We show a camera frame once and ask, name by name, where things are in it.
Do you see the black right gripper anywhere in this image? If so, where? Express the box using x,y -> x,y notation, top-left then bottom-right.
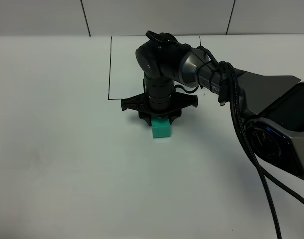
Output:
121,77 -> 198,126

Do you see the teal cube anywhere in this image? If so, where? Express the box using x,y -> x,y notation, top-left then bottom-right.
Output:
151,117 -> 171,138

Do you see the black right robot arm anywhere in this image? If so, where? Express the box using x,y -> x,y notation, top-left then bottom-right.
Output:
121,31 -> 304,180

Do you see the black braided right cable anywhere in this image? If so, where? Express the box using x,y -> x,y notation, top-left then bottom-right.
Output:
217,62 -> 304,239

